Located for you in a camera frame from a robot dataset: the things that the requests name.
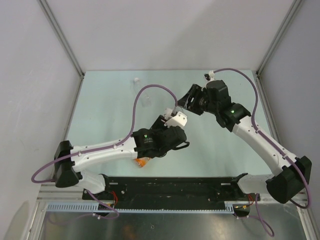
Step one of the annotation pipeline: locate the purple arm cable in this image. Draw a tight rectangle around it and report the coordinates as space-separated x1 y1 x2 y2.
30 84 179 220
214 67 311 238

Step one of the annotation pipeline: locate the left aluminium frame post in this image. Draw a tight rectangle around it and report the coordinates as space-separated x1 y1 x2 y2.
37 0 85 77

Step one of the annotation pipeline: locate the orange label tea bottle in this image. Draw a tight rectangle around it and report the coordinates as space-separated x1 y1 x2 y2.
134 157 151 168

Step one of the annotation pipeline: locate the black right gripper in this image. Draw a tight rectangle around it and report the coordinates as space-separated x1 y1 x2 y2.
175 84 219 116

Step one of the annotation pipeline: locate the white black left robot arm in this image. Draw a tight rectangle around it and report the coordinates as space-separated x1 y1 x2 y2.
54 111 190 200

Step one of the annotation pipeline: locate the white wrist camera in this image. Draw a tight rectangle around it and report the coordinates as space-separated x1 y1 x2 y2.
203 70 216 82
163 108 188 129

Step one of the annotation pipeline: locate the right aluminium frame post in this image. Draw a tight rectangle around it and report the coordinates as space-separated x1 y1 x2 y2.
255 0 305 77

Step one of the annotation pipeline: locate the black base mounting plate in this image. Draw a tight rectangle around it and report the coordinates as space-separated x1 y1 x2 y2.
95 176 256 208

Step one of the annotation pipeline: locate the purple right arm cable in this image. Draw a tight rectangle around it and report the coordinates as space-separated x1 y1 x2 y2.
214 67 311 238

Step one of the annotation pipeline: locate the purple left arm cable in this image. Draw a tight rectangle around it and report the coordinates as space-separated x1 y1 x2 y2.
30 84 179 220

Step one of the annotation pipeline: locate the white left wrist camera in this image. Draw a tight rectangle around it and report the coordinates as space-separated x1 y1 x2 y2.
163 108 188 129

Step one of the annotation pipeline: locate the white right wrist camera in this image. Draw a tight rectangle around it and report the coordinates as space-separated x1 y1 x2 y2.
203 70 216 82

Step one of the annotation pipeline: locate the grey slotted cable duct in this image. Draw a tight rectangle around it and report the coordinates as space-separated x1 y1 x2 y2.
46 202 234 214

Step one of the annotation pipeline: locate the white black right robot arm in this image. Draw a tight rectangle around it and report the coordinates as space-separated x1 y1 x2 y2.
177 80 312 204

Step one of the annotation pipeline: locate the clear unlabelled plastic bottle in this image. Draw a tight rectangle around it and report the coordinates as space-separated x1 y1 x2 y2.
133 77 152 108

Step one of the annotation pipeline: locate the aluminium frame post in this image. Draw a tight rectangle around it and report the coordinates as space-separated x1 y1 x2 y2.
255 0 305 77
37 0 85 77

